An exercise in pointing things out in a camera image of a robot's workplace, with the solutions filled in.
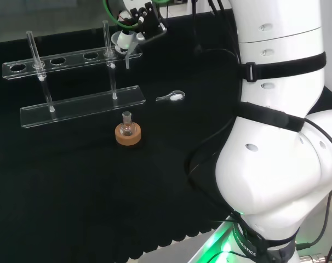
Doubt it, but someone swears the cork ring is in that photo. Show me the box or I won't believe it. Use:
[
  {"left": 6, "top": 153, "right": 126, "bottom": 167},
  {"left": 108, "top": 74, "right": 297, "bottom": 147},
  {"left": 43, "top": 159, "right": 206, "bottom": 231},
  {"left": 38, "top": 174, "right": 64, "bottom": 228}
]
[{"left": 115, "top": 122, "right": 143, "bottom": 147}]

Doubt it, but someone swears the pale board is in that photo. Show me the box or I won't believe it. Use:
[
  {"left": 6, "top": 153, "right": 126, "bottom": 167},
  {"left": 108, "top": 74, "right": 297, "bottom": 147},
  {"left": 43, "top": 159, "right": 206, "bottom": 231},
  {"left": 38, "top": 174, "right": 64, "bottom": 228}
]
[{"left": 135, "top": 220, "right": 238, "bottom": 263}]

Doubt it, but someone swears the clear glass weighing funnel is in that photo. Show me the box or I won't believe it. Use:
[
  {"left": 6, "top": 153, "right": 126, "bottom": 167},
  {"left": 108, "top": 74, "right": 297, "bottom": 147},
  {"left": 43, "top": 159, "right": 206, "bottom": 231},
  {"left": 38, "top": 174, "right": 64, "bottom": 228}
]
[{"left": 155, "top": 89, "right": 187, "bottom": 103}]

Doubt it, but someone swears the black bench cloth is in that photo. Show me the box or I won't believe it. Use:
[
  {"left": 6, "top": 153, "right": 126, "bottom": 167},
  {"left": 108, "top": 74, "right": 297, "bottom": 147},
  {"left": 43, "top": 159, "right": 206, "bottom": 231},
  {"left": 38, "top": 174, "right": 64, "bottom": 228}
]
[{"left": 0, "top": 13, "right": 332, "bottom": 260}]

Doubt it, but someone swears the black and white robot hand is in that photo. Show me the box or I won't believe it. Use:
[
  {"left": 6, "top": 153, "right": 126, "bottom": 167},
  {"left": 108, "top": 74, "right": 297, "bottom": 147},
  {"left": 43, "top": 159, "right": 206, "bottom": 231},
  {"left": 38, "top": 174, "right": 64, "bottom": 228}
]
[{"left": 116, "top": 2, "right": 168, "bottom": 54}]

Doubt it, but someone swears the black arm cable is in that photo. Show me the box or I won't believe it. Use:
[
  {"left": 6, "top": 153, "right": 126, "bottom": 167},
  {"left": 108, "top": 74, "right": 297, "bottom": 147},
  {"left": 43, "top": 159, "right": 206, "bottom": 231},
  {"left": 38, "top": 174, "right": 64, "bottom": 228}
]
[{"left": 183, "top": 48, "right": 245, "bottom": 217}]

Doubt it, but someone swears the small round-bottom glass flask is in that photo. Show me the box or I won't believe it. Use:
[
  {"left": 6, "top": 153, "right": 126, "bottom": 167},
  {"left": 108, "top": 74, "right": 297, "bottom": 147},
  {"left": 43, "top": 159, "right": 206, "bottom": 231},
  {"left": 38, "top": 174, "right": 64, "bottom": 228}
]
[{"left": 119, "top": 111, "right": 135, "bottom": 137}]

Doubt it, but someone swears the black hanging cable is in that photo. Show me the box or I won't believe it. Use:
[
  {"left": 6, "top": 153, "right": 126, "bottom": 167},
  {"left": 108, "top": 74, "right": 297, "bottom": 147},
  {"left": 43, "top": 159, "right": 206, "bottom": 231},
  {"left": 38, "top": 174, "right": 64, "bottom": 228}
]
[{"left": 191, "top": 0, "right": 204, "bottom": 55}]

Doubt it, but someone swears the clear plastic funnel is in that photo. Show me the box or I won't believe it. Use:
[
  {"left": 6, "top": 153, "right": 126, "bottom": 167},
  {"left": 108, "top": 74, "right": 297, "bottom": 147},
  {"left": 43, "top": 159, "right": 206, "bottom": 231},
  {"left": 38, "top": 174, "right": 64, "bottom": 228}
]
[{"left": 111, "top": 30, "right": 145, "bottom": 70}]

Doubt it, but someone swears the clear acrylic funnel stand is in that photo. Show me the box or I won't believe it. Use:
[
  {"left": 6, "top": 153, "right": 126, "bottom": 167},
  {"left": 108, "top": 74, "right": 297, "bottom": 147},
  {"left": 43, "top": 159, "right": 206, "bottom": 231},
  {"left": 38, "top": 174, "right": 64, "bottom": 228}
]
[{"left": 2, "top": 20, "right": 146, "bottom": 129}]

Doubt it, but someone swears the green cable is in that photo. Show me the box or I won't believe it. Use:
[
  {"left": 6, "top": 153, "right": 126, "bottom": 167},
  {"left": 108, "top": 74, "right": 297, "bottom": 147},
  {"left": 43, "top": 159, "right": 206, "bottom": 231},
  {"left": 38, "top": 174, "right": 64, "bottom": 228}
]
[{"left": 102, "top": 0, "right": 141, "bottom": 29}]

